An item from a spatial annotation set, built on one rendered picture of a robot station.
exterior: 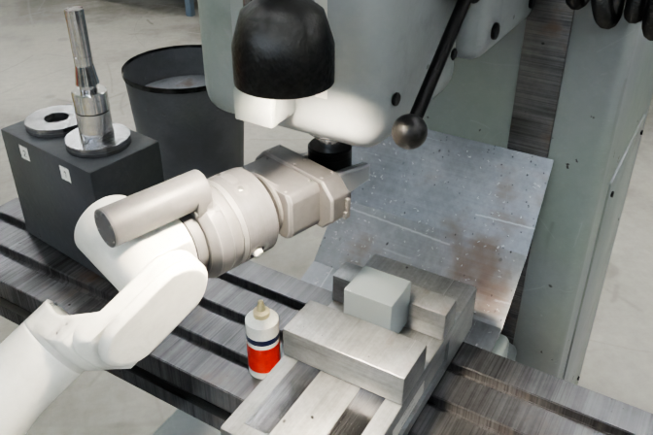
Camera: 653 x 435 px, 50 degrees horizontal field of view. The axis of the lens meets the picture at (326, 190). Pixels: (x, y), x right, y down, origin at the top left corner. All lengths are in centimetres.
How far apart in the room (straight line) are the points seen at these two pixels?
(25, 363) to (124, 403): 163
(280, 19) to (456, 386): 56
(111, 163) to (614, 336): 191
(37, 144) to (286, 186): 49
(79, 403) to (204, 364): 138
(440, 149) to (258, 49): 67
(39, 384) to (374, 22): 39
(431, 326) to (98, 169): 48
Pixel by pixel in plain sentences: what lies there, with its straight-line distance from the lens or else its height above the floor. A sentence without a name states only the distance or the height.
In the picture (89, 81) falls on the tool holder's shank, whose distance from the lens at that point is 100.
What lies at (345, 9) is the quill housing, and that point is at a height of 144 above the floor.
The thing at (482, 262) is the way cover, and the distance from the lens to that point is 108.
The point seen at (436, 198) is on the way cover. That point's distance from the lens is 111.
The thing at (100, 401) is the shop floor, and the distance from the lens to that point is 226.
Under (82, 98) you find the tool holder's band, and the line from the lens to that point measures 100.
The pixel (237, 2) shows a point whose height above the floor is 144.
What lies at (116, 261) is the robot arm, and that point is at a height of 125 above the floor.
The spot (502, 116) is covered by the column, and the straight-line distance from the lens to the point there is 106.
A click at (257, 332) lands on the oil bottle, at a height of 104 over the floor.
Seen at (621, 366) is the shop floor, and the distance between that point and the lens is 244.
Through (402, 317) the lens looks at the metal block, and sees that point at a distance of 82.
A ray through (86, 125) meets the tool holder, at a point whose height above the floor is 119.
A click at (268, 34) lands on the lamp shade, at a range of 46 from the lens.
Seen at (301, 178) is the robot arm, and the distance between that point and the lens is 69.
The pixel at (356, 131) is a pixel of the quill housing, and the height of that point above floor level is 134.
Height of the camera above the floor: 160
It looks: 31 degrees down
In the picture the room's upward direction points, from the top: straight up
